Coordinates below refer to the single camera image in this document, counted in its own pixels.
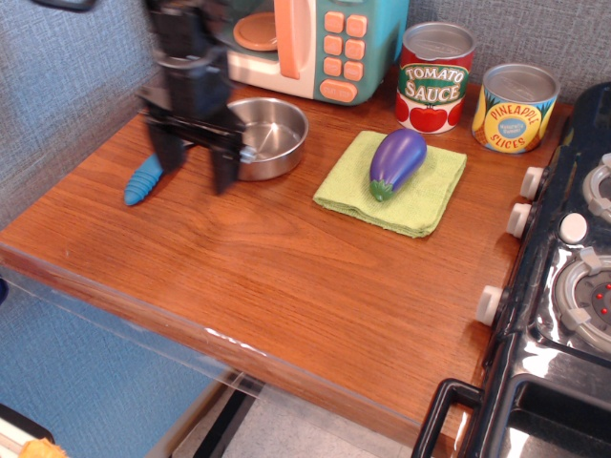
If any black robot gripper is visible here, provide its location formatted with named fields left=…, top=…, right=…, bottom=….
left=139, top=50, right=245, bottom=195

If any blue handled metal spoon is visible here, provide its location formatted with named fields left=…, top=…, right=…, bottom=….
left=123, top=154, right=164, bottom=206

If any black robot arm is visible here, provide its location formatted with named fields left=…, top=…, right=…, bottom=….
left=138, top=1, right=256, bottom=195

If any yellow green folded cloth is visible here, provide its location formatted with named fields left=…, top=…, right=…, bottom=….
left=313, top=131, right=467, bottom=238

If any small steel pan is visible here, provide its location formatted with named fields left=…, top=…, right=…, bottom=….
left=228, top=97, right=309, bottom=181

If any teal toy microwave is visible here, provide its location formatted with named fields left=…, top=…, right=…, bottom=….
left=218, top=1, right=410, bottom=106

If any purple toy eggplant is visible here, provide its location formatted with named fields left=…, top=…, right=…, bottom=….
left=369, top=129, right=428, bottom=202

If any tomato sauce can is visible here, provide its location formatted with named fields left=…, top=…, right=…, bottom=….
left=395, top=22, right=475, bottom=134

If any pineapple slices can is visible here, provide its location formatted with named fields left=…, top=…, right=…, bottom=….
left=472, top=63, right=560, bottom=155

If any white stove knob lower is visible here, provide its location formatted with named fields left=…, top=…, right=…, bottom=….
left=475, top=285, right=503, bottom=326

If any white stove knob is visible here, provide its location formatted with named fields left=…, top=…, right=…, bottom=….
left=475, top=285, right=503, bottom=326
left=519, top=167, right=544, bottom=200
left=506, top=203, right=532, bottom=239

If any white stove knob middle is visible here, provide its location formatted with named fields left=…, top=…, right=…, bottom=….
left=506, top=203, right=532, bottom=239

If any orange object at corner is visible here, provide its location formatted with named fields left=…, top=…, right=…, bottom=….
left=0, top=403, right=68, bottom=458

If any white stove knob upper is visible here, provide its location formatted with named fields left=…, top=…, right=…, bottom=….
left=519, top=167, right=544, bottom=200

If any black toy stove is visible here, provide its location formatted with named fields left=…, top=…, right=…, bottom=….
left=412, top=83, right=610, bottom=457

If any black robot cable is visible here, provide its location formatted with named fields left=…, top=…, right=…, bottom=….
left=32, top=0, right=99, bottom=12

